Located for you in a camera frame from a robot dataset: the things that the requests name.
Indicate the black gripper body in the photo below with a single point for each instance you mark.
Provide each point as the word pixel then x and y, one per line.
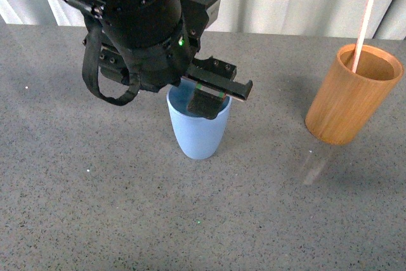
pixel 148 44

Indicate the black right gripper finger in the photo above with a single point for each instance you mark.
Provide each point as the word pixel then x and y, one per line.
pixel 204 104

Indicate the pink chopstick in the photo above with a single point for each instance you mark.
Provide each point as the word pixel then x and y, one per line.
pixel 362 34

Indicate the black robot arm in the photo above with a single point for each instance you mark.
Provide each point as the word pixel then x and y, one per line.
pixel 135 45

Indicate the blue cup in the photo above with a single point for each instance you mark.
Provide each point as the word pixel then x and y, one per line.
pixel 198 137

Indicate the bamboo chopstick holder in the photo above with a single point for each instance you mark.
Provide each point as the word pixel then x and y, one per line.
pixel 346 100

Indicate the white curtain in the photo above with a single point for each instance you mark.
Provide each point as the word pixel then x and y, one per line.
pixel 329 18

